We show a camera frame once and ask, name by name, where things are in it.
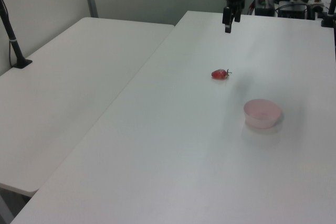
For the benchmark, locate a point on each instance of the white side table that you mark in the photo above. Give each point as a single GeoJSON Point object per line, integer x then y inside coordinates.
{"type": "Point", "coordinates": [78, 77]}

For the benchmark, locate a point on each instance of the black electronics box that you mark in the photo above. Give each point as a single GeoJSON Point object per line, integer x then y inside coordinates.
{"type": "Point", "coordinates": [265, 9]}

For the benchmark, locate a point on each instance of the black clamped camera pole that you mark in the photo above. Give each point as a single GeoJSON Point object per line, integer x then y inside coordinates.
{"type": "Point", "coordinates": [326, 20]}

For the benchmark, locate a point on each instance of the pink plastic bowl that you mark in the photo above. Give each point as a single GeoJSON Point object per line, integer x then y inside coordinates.
{"type": "Point", "coordinates": [262, 121]}

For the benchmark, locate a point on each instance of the black low device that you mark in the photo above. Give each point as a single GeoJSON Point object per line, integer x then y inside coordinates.
{"type": "Point", "coordinates": [291, 11]}

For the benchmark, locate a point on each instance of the red strawberry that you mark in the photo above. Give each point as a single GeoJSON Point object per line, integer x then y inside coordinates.
{"type": "Point", "coordinates": [218, 74]}

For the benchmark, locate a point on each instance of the black camera pole with base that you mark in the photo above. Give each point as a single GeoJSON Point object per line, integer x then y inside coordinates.
{"type": "Point", "coordinates": [23, 64]}

